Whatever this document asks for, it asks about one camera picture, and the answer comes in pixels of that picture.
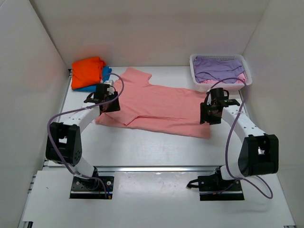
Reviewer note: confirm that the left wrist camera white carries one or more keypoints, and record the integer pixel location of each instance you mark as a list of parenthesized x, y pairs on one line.
[(111, 89)]

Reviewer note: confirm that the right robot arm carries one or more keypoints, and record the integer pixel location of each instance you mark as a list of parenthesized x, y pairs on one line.
[(259, 153)]

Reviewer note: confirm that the folded blue t-shirt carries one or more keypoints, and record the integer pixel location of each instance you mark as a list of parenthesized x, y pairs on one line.
[(104, 76)]

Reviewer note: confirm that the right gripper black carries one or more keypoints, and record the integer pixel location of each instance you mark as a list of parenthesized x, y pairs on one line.
[(204, 118)]

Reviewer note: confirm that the front aluminium rail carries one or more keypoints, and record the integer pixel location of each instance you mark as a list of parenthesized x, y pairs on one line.
[(156, 168)]

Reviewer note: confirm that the white plastic basket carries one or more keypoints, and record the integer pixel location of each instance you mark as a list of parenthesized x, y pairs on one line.
[(231, 87)]

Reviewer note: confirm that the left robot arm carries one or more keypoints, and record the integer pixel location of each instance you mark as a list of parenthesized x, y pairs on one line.
[(64, 144)]

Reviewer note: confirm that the purple t-shirt in basket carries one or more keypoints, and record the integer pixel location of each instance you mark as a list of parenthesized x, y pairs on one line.
[(208, 68)]

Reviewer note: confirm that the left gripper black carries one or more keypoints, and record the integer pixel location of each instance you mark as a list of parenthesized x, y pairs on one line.
[(116, 106)]

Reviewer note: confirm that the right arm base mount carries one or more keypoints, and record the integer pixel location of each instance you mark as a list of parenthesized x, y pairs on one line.
[(214, 188)]

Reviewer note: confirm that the folded orange t-shirt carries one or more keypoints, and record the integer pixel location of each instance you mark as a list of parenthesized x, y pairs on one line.
[(87, 72)]

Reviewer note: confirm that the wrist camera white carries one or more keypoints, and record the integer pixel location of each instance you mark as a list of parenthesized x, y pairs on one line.
[(111, 89), (208, 99)]

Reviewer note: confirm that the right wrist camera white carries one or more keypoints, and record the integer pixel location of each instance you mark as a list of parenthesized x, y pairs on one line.
[(208, 99)]

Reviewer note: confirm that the salmon pink t-shirt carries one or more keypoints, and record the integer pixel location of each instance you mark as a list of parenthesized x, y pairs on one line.
[(156, 108)]

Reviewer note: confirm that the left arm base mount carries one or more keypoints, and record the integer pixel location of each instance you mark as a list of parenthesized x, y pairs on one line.
[(93, 189)]

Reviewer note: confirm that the pink t-shirt in basket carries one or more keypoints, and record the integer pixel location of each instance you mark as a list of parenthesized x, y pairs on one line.
[(230, 81)]

